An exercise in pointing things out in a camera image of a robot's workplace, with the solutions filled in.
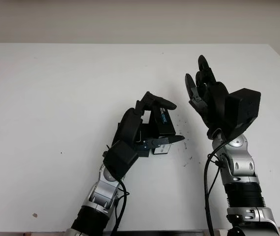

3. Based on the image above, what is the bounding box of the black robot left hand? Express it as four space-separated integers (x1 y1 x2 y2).
110 91 186 158

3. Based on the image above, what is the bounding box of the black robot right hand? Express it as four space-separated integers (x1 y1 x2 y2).
184 55 229 140

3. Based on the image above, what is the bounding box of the black RealSense box lid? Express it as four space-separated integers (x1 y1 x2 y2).
148 105 175 156

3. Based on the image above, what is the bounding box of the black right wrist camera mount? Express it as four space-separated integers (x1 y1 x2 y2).
224 88 262 143

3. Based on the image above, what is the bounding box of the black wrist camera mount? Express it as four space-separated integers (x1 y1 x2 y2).
103 140 139 182
224 88 262 143

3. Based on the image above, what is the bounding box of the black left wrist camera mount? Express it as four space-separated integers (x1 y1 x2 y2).
103 140 139 182

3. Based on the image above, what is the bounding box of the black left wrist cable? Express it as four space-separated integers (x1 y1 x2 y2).
103 145 131 236

